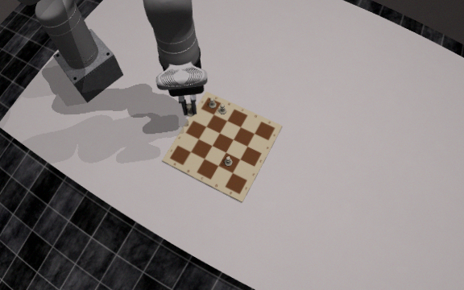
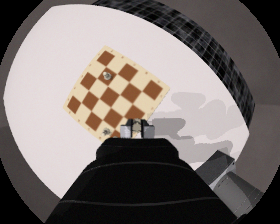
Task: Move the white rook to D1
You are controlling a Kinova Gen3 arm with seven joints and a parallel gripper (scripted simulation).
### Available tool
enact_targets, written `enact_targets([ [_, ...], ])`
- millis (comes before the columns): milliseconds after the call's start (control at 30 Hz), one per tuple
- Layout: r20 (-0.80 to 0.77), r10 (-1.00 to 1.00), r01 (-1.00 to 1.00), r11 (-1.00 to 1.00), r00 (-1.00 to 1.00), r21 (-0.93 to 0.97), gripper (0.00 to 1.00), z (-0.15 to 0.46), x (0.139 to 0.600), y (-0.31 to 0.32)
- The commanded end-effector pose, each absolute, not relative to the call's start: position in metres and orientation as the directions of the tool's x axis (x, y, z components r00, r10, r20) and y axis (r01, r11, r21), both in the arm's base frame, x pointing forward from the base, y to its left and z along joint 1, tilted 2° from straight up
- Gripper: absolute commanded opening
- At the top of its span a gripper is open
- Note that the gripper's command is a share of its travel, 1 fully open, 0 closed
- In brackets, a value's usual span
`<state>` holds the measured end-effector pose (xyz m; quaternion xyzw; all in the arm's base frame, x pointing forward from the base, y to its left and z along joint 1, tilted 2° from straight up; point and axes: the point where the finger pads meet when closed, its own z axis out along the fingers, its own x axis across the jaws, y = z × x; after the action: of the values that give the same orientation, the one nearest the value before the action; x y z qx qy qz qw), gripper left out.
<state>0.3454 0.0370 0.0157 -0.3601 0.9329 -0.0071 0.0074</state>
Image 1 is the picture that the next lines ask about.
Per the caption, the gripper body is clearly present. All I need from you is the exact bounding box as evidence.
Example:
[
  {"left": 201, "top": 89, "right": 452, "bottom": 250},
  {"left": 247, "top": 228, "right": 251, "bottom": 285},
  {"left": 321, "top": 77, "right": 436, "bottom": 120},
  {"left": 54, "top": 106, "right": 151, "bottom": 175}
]
[{"left": 155, "top": 37, "right": 208, "bottom": 97}]

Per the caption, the brown and tan chessboard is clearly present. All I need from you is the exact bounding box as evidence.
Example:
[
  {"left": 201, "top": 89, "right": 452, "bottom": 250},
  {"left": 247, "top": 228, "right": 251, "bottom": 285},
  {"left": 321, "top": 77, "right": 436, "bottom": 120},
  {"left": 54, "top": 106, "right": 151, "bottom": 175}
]
[{"left": 162, "top": 92, "right": 282, "bottom": 202}]

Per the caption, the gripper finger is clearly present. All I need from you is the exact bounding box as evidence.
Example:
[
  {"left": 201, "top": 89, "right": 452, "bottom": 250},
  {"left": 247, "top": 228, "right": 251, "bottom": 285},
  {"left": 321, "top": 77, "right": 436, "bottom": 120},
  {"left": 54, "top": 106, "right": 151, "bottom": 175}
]
[
  {"left": 178, "top": 96, "right": 188, "bottom": 115},
  {"left": 190, "top": 94, "right": 197, "bottom": 114}
]

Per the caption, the white rook chess piece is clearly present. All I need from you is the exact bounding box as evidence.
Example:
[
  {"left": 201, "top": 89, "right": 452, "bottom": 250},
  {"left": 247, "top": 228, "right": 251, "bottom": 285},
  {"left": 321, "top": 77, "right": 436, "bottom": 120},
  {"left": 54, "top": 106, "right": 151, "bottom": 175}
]
[{"left": 186, "top": 103, "right": 194, "bottom": 117}]

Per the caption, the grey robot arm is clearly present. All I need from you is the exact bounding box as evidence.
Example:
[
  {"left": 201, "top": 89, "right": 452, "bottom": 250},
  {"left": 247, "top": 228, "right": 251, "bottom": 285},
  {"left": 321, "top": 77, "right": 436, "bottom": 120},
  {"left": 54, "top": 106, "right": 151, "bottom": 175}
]
[{"left": 18, "top": 0, "right": 196, "bottom": 69}]

